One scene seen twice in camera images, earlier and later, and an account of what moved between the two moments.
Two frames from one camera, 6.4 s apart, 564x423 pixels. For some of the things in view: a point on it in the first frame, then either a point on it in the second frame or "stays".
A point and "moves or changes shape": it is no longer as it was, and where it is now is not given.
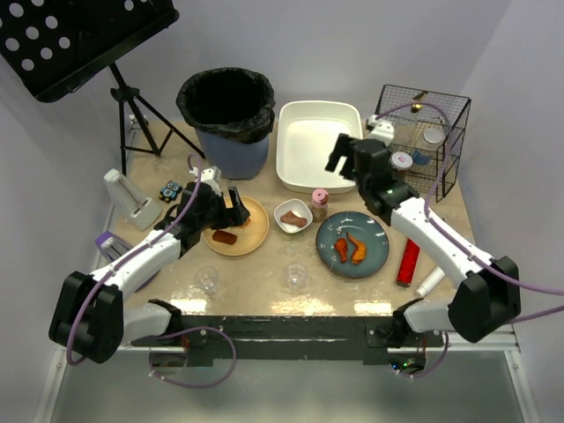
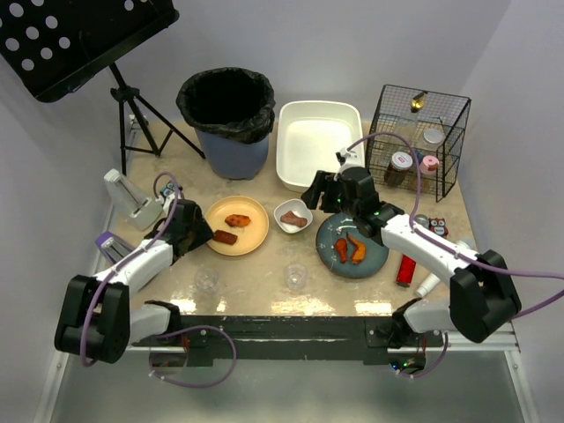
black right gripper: (353, 155) → (329, 194)
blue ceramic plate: (362, 226) stays
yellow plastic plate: (249, 237) stays
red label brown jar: (401, 163) stays
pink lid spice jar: (320, 205) moves or changes shape
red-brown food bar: (224, 236) stays
